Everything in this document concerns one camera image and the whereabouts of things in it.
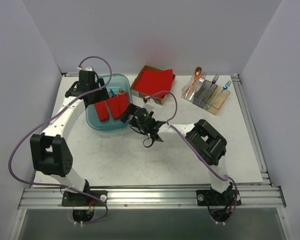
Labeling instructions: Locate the red napkin stack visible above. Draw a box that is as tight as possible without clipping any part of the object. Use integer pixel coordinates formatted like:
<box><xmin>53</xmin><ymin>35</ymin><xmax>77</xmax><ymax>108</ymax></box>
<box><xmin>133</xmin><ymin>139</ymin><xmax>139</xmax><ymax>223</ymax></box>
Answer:
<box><xmin>133</xmin><ymin>69</ymin><xmax>174</xmax><ymax>96</ymax></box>

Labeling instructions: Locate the red paper napkin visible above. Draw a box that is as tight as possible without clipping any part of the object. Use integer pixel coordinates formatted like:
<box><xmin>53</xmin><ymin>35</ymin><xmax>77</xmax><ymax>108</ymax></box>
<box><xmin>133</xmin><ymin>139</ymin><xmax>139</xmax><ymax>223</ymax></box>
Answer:
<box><xmin>94</xmin><ymin>101</ymin><xmax>110</xmax><ymax>122</ymax></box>

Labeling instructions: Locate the purple metallic fork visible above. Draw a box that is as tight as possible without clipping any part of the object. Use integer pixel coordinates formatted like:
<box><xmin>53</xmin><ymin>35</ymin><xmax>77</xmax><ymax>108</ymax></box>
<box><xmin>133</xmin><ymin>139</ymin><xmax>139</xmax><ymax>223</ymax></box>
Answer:
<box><xmin>198</xmin><ymin>74</ymin><xmax>220</xmax><ymax>108</ymax></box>

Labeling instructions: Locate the clear acrylic utensil holder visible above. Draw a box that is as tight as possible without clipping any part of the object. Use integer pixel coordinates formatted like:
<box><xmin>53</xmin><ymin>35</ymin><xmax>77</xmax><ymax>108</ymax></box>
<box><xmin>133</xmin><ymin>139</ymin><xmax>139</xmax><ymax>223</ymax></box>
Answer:
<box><xmin>181</xmin><ymin>74</ymin><xmax>232</xmax><ymax>116</ymax></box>

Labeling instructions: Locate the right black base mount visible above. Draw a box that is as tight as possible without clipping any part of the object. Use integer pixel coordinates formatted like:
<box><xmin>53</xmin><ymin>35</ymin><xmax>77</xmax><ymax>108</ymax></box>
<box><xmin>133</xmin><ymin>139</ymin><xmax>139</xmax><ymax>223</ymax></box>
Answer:
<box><xmin>195</xmin><ymin>186</ymin><xmax>236</xmax><ymax>207</ymax></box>

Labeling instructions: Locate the blue metallic fork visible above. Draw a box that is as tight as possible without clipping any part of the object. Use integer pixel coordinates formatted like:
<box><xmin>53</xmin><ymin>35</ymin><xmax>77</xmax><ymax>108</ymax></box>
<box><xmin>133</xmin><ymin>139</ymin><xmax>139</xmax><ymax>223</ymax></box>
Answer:
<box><xmin>207</xmin><ymin>80</ymin><xmax>232</xmax><ymax>109</ymax></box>

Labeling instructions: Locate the brown cardboard napkin box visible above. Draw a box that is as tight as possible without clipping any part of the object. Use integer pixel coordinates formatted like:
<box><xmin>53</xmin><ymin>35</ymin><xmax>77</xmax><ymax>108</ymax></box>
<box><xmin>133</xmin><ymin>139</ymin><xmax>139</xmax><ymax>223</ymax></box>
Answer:
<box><xmin>130</xmin><ymin>65</ymin><xmax>176</xmax><ymax>98</ymax></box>

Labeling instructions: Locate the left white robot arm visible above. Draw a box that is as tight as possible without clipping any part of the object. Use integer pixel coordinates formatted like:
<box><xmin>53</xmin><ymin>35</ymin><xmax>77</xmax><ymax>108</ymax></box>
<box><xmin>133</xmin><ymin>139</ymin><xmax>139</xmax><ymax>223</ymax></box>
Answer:
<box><xmin>30</xmin><ymin>70</ymin><xmax>109</xmax><ymax>206</ymax></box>

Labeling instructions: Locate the copper metallic spoon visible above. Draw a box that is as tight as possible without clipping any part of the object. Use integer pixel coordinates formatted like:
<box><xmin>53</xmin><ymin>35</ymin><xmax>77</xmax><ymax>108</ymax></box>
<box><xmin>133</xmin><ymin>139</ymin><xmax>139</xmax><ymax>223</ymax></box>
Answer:
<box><xmin>185</xmin><ymin>66</ymin><xmax>202</xmax><ymax>98</ymax></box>

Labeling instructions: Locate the blue transparent plastic bin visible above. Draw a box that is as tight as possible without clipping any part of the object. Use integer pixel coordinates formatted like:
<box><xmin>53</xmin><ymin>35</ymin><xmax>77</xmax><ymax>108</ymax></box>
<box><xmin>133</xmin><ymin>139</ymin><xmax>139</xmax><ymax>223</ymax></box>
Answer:
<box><xmin>85</xmin><ymin>73</ymin><xmax>133</xmax><ymax>131</ymax></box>

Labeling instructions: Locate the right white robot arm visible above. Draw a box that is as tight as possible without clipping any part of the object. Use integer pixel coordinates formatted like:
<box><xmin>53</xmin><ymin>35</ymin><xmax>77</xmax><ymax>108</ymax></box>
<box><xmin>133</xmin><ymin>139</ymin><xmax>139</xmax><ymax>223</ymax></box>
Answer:
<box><xmin>120</xmin><ymin>103</ymin><xmax>230</xmax><ymax>205</ymax></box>

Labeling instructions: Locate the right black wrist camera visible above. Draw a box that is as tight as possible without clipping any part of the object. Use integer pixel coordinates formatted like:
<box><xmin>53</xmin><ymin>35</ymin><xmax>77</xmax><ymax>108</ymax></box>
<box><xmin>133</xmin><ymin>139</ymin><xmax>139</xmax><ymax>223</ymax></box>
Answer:
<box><xmin>133</xmin><ymin>98</ymin><xmax>156</xmax><ymax>124</ymax></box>

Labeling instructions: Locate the purple cable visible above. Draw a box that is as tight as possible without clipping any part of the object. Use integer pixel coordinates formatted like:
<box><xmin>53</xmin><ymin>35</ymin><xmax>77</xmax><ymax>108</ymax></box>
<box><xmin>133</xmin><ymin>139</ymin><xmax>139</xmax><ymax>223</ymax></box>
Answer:
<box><xmin>142</xmin><ymin>91</ymin><xmax>239</xmax><ymax>223</ymax></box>
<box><xmin>8</xmin><ymin>55</ymin><xmax>113</xmax><ymax>224</ymax></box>

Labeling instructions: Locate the aluminium front rail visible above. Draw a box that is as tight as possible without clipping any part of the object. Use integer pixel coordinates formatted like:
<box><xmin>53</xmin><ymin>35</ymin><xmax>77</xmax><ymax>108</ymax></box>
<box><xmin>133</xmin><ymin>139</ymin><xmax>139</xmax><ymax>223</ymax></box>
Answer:
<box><xmin>18</xmin><ymin>184</ymin><xmax>286</xmax><ymax>210</ymax></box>

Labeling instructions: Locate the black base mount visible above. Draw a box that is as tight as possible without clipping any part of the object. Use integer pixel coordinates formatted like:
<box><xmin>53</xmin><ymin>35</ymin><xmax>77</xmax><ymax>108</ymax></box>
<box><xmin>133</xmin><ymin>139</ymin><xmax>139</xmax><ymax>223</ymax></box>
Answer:
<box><xmin>61</xmin><ymin>190</ymin><xmax>108</xmax><ymax>207</ymax></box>
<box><xmin>195</xmin><ymin>186</ymin><xmax>236</xmax><ymax>207</ymax></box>

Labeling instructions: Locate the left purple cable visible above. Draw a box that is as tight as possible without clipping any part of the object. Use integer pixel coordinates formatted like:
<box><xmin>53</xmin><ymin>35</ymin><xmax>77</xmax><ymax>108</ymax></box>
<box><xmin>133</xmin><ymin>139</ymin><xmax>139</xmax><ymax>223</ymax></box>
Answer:
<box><xmin>8</xmin><ymin>55</ymin><xmax>113</xmax><ymax>224</ymax></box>

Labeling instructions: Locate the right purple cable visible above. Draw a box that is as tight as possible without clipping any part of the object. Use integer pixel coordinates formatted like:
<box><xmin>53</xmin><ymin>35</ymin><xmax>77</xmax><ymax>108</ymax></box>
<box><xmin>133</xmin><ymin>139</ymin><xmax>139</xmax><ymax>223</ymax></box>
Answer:
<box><xmin>142</xmin><ymin>91</ymin><xmax>239</xmax><ymax>223</ymax></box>

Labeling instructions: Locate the silver fork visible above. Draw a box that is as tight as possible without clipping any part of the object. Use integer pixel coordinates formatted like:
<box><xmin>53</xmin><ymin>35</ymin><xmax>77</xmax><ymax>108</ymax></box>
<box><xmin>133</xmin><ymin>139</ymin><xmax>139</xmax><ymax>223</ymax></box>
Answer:
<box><xmin>193</xmin><ymin>73</ymin><xmax>206</xmax><ymax>93</ymax></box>

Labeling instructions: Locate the rolled red napkin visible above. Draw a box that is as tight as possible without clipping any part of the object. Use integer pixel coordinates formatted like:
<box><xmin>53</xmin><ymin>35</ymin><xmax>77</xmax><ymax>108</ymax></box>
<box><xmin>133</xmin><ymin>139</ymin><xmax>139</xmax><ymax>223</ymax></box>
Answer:
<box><xmin>118</xmin><ymin>91</ymin><xmax>130</xmax><ymax>115</ymax></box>
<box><xmin>106</xmin><ymin>94</ymin><xmax>121</xmax><ymax>120</ymax></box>

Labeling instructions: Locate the left rolled red napkin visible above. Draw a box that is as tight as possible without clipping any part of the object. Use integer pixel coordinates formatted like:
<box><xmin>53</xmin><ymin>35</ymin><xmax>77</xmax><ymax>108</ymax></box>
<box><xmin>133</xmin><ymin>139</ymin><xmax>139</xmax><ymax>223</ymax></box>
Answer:
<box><xmin>106</xmin><ymin>94</ymin><xmax>121</xmax><ymax>120</ymax></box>

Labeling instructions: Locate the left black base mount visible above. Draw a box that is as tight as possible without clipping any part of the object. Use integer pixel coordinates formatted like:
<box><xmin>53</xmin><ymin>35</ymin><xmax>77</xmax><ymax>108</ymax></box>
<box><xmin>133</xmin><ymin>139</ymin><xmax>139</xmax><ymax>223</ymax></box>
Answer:
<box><xmin>61</xmin><ymin>190</ymin><xmax>108</xmax><ymax>207</ymax></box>

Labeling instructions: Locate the right rolled red napkin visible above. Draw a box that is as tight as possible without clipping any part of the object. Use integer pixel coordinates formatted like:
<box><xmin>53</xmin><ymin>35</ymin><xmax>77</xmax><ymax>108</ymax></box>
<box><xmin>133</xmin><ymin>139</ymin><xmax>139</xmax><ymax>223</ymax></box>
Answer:
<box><xmin>118</xmin><ymin>91</ymin><xmax>130</xmax><ymax>115</ymax></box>

